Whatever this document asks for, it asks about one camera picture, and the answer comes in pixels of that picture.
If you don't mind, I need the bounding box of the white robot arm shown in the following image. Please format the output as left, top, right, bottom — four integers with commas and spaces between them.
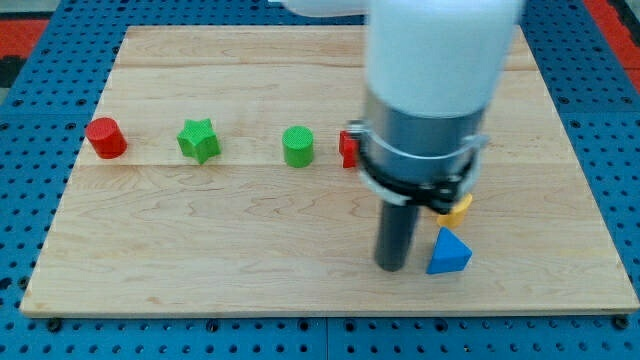
281, 0, 525, 214

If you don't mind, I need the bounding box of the blue triangle block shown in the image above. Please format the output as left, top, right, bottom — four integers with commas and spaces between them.
426, 227, 473, 275

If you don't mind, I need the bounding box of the red star block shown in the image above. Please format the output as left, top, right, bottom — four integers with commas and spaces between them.
339, 130, 359, 168

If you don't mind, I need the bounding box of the green cylinder block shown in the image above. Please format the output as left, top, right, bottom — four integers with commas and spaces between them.
281, 126, 314, 168

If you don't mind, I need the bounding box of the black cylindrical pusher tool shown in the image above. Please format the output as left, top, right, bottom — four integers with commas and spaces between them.
374, 201, 420, 272

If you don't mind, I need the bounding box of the wooden board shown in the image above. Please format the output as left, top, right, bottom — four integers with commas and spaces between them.
20, 26, 639, 318

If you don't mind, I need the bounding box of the green star block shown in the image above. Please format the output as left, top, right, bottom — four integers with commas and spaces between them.
176, 118, 221, 164

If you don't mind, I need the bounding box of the yellow block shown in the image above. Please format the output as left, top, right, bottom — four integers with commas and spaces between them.
436, 193, 473, 228

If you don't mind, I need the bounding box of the red cylinder block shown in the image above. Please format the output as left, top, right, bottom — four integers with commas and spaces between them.
85, 117, 128, 159

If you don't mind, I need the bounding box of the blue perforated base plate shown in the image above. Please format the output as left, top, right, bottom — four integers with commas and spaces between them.
1, 1, 639, 359

